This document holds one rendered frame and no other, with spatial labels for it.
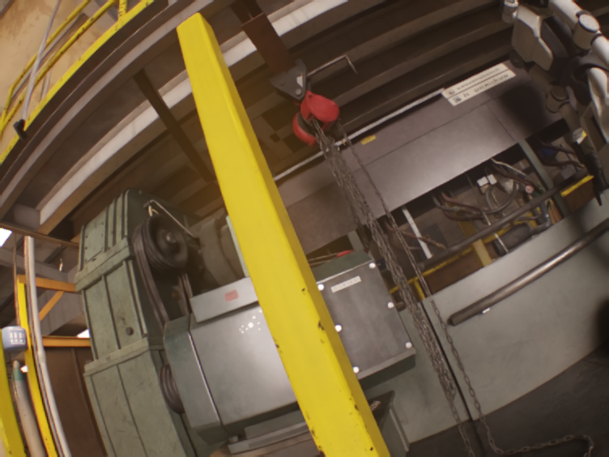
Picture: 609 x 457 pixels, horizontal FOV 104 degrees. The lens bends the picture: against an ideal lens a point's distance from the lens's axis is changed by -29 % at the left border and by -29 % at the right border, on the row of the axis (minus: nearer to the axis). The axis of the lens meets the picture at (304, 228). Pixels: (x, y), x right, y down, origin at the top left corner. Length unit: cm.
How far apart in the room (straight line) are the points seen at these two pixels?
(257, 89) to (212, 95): 107
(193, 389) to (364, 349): 54
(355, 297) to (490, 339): 71
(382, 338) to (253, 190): 59
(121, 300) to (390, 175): 141
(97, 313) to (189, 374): 83
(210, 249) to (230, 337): 84
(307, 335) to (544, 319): 118
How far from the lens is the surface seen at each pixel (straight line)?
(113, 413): 169
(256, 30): 131
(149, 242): 152
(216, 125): 84
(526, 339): 156
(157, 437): 150
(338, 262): 110
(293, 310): 61
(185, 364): 109
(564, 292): 162
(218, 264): 179
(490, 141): 176
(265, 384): 103
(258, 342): 103
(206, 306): 108
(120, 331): 164
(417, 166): 166
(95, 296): 181
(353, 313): 102
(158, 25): 149
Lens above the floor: 57
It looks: 21 degrees up
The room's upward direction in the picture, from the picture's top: 23 degrees counter-clockwise
